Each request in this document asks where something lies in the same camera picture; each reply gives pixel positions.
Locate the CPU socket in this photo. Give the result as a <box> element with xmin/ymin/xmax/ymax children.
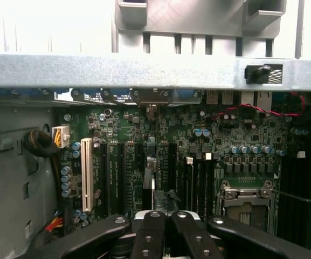
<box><xmin>216</xmin><ymin>179</ymin><xmax>280</xmax><ymax>233</ymax></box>

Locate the black open PC case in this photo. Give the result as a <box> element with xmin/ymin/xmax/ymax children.
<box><xmin>0</xmin><ymin>52</ymin><xmax>311</xmax><ymax>259</ymax></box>

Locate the socket locking lever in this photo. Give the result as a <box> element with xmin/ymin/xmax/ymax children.
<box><xmin>271</xmin><ymin>188</ymin><xmax>311</xmax><ymax>210</ymax></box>

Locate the white expansion slot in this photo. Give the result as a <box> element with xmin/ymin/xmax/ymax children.
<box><xmin>80</xmin><ymin>137</ymin><xmax>94</xmax><ymax>213</ymax></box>

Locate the green motherboard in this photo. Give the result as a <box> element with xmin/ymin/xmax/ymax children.
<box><xmin>54</xmin><ymin>91</ymin><xmax>311</xmax><ymax>238</ymax></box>

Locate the grey printed parts rack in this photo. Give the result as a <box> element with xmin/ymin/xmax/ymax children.
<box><xmin>112</xmin><ymin>0</ymin><xmax>289</xmax><ymax>38</ymax></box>

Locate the white power connector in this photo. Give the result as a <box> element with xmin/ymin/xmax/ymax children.
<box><xmin>51</xmin><ymin>124</ymin><xmax>71</xmax><ymax>149</ymax></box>

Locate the black RAM slot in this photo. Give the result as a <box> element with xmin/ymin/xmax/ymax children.
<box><xmin>206</xmin><ymin>153</ymin><xmax>216</xmax><ymax>217</ymax></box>
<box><xmin>197</xmin><ymin>159</ymin><xmax>207</xmax><ymax>220</ymax></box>

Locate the red black twisted wire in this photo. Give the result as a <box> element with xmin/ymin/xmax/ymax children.
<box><xmin>211</xmin><ymin>91</ymin><xmax>306</xmax><ymax>121</ymax></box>

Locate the black expansion slot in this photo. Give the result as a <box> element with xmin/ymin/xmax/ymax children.
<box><xmin>168</xmin><ymin>141</ymin><xmax>178</xmax><ymax>209</ymax></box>
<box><xmin>99</xmin><ymin>141</ymin><xmax>110</xmax><ymax>216</ymax></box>
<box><xmin>116</xmin><ymin>141</ymin><xmax>127</xmax><ymax>214</ymax></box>

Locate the black sleeved wire bundle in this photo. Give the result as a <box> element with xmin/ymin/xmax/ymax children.
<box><xmin>22</xmin><ymin>128</ymin><xmax>74</xmax><ymax>235</ymax></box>

